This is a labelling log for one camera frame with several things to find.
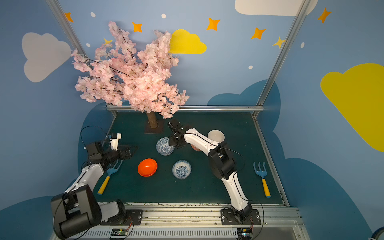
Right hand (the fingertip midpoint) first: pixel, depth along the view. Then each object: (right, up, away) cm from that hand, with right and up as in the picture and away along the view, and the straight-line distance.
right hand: (174, 142), depth 95 cm
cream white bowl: (+29, +4, +9) cm, 31 cm away
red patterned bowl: (+14, -5, +5) cm, 16 cm away
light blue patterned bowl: (-7, +1, +3) cm, 8 cm away
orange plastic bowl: (-15, -15, -6) cm, 22 cm away
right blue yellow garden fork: (+55, -19, -6) cm, 58 cm away
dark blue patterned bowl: (-7, -5, +4) cm, 9 cm away
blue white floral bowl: (+5, -17, -4) cm, 18 cm away
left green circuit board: (-24, -42, -23) cm, 53 cm away
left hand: (-23, -1, -9) cm, 25 cm away
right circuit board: (+38, -43, -23) cm, 61 cm away
